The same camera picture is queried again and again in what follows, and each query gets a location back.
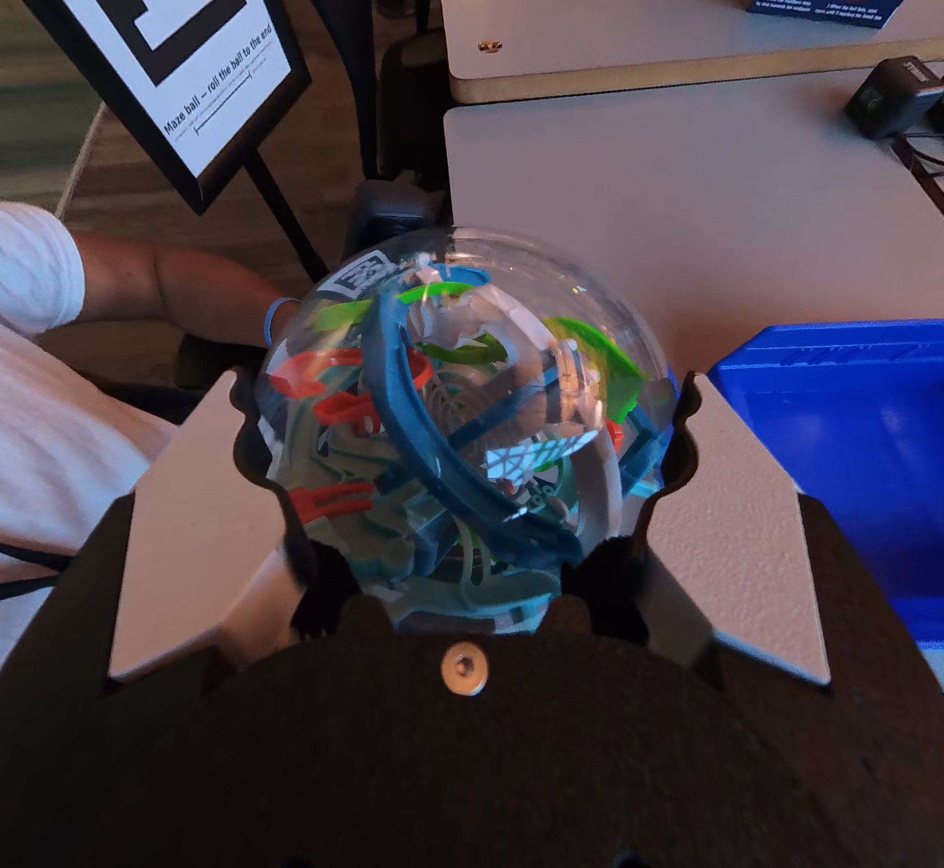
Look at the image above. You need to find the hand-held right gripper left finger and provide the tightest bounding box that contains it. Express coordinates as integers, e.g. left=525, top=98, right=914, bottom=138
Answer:
left=108, top=368, right=314, bottom=682

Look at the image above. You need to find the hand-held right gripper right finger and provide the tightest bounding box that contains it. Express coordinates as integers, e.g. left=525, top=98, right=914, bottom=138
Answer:
left=634, top=370, right=832, bottom=686

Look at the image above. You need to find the clear plastic maze ball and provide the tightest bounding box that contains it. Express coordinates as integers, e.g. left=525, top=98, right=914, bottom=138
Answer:
left=254, top=225, right=679, bottom=637

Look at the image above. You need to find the blue plastic bin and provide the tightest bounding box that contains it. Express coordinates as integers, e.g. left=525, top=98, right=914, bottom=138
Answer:
left=708, top=318, right=944, bottom=670

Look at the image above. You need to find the blue wristband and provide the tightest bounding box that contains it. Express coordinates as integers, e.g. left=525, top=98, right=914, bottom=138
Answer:
left=262, top=295, right=302, bottom=350

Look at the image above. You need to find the person in white shirt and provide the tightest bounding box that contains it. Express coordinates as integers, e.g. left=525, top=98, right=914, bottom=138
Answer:
left=0, top=201, right=181, bottom=663

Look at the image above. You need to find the black framed tag sign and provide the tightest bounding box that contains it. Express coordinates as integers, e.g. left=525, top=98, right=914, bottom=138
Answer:
left=0, top=0, right=329, bottom=283

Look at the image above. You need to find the small black device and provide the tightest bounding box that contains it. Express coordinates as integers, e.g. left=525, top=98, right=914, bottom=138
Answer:
left=844, top=56, right=944, bottom=141

